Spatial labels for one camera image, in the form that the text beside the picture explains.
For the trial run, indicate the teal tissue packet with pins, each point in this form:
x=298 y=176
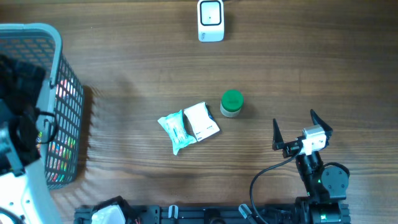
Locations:
x=173 y=125

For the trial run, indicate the white snack packet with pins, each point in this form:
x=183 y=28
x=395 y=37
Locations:
x=202 y=123

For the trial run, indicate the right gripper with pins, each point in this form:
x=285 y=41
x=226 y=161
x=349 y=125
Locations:
x=290 y=148

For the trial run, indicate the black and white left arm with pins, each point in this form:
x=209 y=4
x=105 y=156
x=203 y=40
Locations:
x=25 y=197

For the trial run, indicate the grey plastic mesh basket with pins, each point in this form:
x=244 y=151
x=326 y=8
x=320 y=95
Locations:
x=62 y=95

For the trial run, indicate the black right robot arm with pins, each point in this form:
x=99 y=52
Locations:
x=325 y=183

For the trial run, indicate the white barcode scanner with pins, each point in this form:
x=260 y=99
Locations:
x=210 y=17

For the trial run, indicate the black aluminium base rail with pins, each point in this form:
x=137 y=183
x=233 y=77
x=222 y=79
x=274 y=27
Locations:
x=282 y=213

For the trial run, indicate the green lid jar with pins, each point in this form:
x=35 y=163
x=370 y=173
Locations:
x=231 y=103

